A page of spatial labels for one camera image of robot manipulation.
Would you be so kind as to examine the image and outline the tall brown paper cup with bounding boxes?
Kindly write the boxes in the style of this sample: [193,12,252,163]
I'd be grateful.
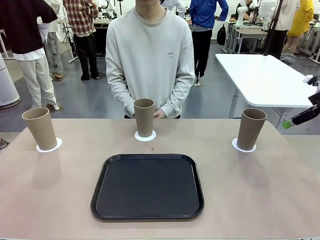
[236,107,268,151]
[21,107,58,151]
[133,98,155,138]

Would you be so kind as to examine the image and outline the white scalloped paper coaster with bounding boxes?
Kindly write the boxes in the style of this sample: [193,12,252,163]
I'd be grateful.
[134,129,157,143]
[35,136,63,153]
[231,137,258,153]

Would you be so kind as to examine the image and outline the person's left forearm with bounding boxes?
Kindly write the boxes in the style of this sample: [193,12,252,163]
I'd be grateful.
[159,72,196,118]

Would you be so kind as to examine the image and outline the person's right forearm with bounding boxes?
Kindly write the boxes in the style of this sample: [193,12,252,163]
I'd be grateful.
[106,72,136,117]

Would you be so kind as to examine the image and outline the grey crumpled cloth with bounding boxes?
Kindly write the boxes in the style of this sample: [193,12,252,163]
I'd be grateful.
[279,52,296,66]

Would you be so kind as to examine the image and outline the large white table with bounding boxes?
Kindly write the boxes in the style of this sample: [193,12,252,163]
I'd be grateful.
[214,53,320,131]

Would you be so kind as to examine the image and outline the bystander in yellow coat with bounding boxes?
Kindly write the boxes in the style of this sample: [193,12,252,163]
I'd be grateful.
[282,0,315,54]

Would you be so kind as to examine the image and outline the bystander in white shirt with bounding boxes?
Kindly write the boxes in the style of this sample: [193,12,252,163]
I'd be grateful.
[264,0,301,60]

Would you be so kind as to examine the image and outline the grey work desk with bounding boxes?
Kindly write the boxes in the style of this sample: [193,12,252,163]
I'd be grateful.
[224,21,270,55]

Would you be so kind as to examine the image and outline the black hanging bag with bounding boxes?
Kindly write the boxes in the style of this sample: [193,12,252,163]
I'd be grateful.
[216,24,227,46]

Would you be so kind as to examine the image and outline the seated bystander in black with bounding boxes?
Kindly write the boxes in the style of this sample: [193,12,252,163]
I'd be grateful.
[231,0,251,21]

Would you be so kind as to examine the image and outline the bystander in blue shirt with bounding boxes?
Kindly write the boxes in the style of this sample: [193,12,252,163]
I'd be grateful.
[189,0,230,87]

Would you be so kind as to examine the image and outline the person in beige sweater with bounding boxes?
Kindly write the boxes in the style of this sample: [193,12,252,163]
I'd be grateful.
[105,0,196,120]

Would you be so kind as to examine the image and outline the black plastic serving tray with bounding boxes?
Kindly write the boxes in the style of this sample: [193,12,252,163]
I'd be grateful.
[90,153,205,221]

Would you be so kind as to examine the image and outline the bystander in plaid shirt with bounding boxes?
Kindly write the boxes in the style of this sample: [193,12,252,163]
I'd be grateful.
[62,0,101,81]

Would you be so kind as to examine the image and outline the bystander in grey patterned trousers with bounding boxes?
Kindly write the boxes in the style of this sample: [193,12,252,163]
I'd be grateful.
[37,0,65,81]

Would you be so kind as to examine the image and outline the white cylindrical air purifier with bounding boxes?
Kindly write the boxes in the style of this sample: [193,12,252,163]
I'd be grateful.
[0,53,21,108]

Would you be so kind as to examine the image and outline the bystander in black top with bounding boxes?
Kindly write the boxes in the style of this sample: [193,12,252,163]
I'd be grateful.
[0,0,59,111]

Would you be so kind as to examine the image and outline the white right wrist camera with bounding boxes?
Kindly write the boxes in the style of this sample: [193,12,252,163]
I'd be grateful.
[302,74,320,87]

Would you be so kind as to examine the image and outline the white desk frame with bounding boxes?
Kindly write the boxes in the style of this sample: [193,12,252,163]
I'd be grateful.
[57,18,80,63]

